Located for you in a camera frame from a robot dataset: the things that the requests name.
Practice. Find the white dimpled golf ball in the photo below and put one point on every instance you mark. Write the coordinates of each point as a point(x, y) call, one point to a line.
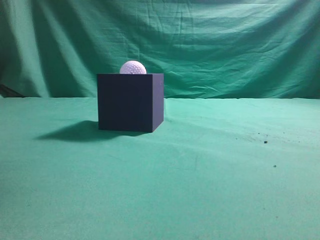
point(133, 67)

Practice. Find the dark blue cube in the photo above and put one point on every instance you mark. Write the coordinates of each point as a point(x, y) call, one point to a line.
point(130, 102)

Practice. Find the green table cloth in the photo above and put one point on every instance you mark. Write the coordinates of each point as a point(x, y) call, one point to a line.
point(215, 169)

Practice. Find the green backdrop cloth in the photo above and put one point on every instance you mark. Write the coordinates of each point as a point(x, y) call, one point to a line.
point(205, 48)

